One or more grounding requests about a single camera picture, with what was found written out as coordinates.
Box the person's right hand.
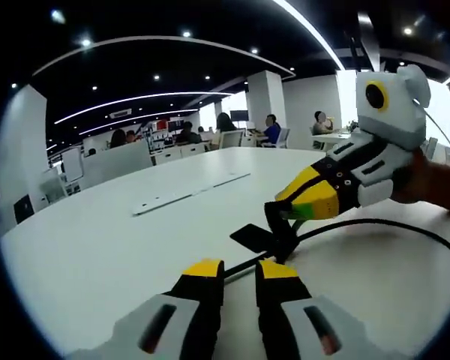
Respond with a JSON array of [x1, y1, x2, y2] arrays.
[[391, 151, 450, 218]]

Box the white desk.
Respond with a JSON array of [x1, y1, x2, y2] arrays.
[[0, 145, 450, 360]]

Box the flat white desk cover plate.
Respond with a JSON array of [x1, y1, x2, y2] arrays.
[[131, 172, 253, 217]]

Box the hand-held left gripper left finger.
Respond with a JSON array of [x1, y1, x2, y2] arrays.
[[69, 257, 225, 360]]

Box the black box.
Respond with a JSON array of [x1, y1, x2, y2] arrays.
[[13, 194, 36, 225]]

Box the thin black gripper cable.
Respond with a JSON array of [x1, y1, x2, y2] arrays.
[[415, 97, 450, 167]]

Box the white partition panel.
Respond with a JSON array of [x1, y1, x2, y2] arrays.
[[82, 139, 153, 179]]

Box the white office chair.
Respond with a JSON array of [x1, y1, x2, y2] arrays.
[[218, 128, 246, 151], [276, 127, 291, 149]]

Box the small white table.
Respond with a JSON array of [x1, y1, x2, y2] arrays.
[[310, 132, 353, 152]]

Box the black charging cable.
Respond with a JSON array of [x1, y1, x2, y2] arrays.
[[223, 217, 450, 283]]

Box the long ceiling light strip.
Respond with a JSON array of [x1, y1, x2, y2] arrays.
[[272, 0, 347, 73]]

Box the white drawer cabinets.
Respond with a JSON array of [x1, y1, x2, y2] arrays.
[[151, 142, 210, 167]]

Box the white standing board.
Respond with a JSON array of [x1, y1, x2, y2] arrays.
[[61, 147, 85, 183]]

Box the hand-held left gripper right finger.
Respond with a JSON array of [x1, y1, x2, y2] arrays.
[[254, 258, 410, 360]]

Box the black Velcro strap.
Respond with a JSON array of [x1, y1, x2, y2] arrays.
[[229, 201, 302, 264]]

